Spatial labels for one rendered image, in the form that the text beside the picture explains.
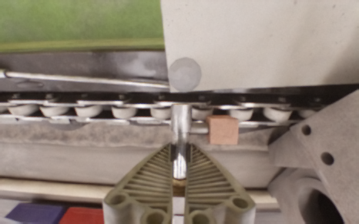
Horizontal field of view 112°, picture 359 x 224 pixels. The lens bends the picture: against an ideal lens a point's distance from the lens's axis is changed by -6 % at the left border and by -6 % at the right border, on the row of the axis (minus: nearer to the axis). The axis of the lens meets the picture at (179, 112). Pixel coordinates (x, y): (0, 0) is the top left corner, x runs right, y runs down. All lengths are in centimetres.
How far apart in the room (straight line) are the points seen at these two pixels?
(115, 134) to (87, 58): 17
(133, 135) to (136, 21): 81
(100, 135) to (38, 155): 21
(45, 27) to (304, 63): 134
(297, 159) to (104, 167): 42
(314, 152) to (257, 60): 14
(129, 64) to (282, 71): 20
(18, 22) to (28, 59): 117
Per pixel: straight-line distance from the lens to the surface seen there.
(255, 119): 25
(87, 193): 50
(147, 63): 21
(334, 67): 26
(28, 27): 142
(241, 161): 37
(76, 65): 25
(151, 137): 31
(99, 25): 111
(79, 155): 43
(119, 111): 22
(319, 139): 23
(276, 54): 20
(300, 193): 38
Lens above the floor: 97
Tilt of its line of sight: 59 degrees down
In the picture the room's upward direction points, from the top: 177 degrees counter-clockwise
